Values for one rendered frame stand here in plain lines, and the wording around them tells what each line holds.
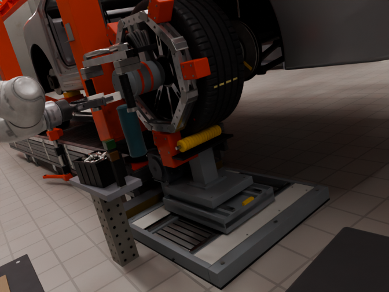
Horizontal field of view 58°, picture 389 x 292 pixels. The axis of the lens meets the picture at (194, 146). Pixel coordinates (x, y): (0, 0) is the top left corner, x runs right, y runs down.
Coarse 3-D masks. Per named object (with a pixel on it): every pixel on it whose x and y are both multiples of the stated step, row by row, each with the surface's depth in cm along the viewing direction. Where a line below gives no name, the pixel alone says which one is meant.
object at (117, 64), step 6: (120, 60) 132; (126, 60) 133; (132, 60) 135; (138, 60) 137; (114, 66) 135; (120, 66) 132; (126, 66) 134; (132, 66) 135; (138, 66) 137; (120, 72) 133
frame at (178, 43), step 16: (144, 16) 146; (128, 32) 168; (160, 32) 143; (176, 32) 142; (176, 48) 138; (176, 64) 142; (192, 80) 145; (192, 96) 145; (144, 112) 183; (176, 112) 154; (160, 128) 168; (176, 128) 158
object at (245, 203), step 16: (240, 192) 184; (256, 192) 177; (272, 192) 180; (176, 208) 190; (192, 208) 177; (208, 208) 175; (224, 208) 168; (240, 208) 166; (256, 208) 173; (208, 224) 170; (224, 224) 160
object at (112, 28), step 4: (108, 24) 171; (112, 24) 172; (116, 24) 173; (108, 28) 172; (112, 28) 170; (116, 28) 171; (108, 32) 173; (112, 32) 170; (116, 32) 169; (108, 36) 175; (112, 36) 172; (112, 40) 173
